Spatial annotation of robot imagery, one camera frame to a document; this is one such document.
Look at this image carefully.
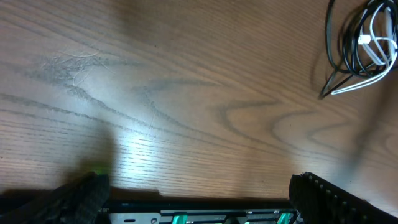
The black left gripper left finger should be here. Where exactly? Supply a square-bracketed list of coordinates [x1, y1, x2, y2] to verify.
[1, 172, 109, 224]

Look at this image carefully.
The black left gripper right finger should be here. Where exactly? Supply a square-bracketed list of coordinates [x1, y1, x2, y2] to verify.
[289, 172, 397, 224]

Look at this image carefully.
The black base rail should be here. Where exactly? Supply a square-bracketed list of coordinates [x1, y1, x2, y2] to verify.
[96, 199, 304, 224]

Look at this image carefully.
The black USB cable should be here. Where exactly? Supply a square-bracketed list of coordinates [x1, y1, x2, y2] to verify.
[318, 0, 398, 100]

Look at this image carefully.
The white USB cable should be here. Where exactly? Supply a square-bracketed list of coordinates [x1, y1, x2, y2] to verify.
[331, 1, 398, 95]

